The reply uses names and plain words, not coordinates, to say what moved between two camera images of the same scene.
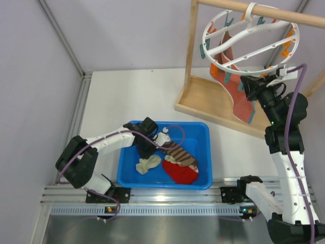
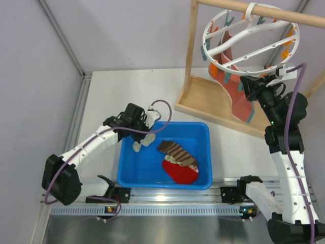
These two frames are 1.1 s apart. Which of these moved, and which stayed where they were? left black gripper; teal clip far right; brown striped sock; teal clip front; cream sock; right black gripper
Moved: left black gripper; cream sock
Stayed: brown striped sock; right black gripper; teal clip front; teal clip far right
